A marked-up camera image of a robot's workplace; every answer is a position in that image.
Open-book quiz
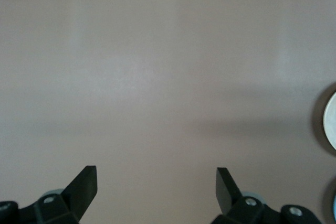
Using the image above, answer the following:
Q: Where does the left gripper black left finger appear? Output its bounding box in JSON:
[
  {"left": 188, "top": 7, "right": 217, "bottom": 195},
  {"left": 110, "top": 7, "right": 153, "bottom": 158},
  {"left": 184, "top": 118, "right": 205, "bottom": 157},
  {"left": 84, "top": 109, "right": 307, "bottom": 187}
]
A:
[{"left": 0, "top": 165, "right": 98, "bottom": 224}]

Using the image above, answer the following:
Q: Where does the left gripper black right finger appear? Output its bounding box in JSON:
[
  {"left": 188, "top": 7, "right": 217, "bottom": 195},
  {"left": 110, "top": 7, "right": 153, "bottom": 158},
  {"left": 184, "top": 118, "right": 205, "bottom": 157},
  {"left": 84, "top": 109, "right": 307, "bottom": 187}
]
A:
[{"left": 209, "top": 167, "right": 322, "bottom": 224}]

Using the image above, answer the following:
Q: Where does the beige round plate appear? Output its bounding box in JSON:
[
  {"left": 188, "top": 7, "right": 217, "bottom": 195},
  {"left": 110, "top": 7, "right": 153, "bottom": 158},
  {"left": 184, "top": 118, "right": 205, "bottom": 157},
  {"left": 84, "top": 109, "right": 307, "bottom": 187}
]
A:
[{"left": 323, "top": 91, "right": 336, "bottom": 151}]

